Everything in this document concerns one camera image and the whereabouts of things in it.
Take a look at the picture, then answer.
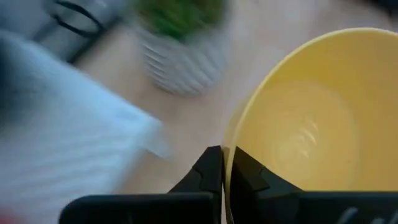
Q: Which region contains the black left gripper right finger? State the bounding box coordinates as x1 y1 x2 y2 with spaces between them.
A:
229 145 303 194

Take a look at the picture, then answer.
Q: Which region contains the succulent plant in white pot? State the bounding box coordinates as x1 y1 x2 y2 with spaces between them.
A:
132 0 233 98

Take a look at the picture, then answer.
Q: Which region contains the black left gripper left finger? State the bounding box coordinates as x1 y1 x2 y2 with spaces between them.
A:
169 144 225 194

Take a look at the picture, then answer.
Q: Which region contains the white mesh shelf rack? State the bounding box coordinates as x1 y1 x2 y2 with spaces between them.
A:
0 29 170 224

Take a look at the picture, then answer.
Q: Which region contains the yellow mini bowl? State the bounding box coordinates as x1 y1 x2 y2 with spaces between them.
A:
222 27 398 224

